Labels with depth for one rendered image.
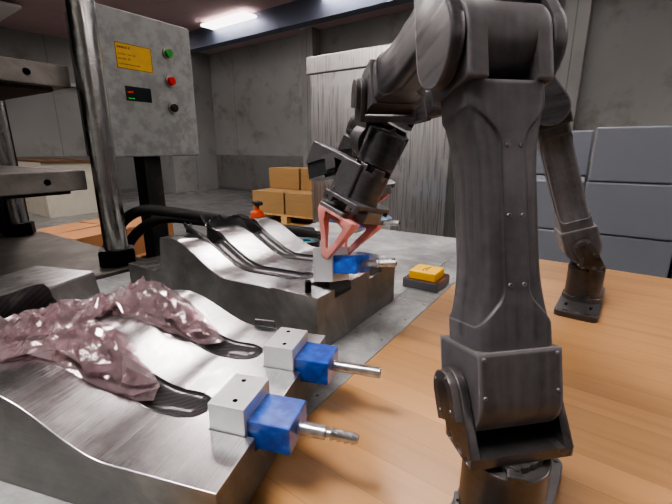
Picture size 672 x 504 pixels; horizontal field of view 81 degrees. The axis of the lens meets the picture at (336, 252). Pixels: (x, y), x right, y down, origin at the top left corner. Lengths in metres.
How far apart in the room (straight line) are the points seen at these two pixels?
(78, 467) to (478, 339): 0.34
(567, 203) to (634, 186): 1.54
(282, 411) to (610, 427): 0.37
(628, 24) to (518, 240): 6.61
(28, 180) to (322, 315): 0.83
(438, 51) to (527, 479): 0.31
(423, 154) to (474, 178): 3.21
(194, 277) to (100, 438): 0.40
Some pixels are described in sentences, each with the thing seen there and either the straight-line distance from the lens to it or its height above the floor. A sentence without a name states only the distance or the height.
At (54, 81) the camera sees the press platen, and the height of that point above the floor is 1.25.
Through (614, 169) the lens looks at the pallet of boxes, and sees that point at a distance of 2.37.
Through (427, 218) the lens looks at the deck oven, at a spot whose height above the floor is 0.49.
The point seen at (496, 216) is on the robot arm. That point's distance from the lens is 0.30.
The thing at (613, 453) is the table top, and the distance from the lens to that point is 0.53.
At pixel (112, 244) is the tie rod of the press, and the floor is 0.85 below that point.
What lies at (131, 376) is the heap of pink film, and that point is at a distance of 0.45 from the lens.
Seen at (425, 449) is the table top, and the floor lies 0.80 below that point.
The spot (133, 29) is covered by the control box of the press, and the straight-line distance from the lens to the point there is 1.42.
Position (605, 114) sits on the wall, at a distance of 6.74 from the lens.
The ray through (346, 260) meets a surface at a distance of 0.59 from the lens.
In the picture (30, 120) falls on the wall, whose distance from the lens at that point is 10.66.
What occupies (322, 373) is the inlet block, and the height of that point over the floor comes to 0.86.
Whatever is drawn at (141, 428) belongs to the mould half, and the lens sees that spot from 0.42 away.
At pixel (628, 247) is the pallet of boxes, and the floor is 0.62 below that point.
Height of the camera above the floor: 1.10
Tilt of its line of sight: 15 degrees down
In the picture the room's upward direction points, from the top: straight up
